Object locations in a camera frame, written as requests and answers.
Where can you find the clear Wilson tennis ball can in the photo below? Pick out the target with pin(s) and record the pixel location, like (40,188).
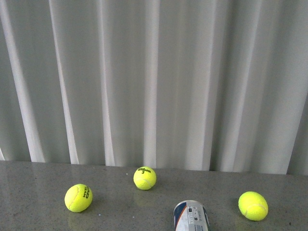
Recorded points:
(190,215)

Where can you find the yellow Wilson 3 tennis ball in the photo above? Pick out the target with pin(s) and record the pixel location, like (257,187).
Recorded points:
(144,178)

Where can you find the yellow Head Team tennis ball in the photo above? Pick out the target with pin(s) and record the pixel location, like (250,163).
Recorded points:
(78,198)

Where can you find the plain yellow tennis ball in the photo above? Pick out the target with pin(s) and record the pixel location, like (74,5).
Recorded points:
(253,206)

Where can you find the white pleated curtain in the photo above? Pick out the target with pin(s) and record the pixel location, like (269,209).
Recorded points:
(217,85)

